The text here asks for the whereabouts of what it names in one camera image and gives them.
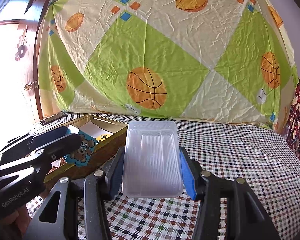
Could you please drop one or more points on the checkered tablecloth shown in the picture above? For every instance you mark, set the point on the checkered tablecloth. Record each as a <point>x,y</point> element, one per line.
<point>260,156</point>

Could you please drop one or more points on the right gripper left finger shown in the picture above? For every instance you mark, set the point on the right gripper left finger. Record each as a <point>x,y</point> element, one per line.
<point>114,174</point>

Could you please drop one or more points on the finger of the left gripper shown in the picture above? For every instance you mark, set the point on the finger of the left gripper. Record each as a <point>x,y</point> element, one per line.
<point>58,148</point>
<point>47,137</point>

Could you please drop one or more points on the yellow face toy block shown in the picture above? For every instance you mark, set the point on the yellow face toy block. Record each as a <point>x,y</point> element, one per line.
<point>103,137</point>

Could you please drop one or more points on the wooden door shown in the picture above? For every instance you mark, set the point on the wooden door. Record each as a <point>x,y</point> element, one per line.
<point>28,50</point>

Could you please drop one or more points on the gold metal tin tray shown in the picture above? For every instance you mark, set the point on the gold metal tin tray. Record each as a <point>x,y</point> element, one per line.
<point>103,151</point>

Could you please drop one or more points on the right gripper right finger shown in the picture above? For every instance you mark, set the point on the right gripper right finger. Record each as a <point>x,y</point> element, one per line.
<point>191,175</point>

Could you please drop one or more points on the clear plastic lid box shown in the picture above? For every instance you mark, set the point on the clear plastic lid box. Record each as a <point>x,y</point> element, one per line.
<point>152,166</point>

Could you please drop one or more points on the basketball pattern bed sheet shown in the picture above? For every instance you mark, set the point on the basketball pattern bed sheet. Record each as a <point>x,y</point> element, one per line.
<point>227,61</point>

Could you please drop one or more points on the black smartphone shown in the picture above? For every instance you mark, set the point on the black smartphone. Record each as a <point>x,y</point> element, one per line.
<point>52,118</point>

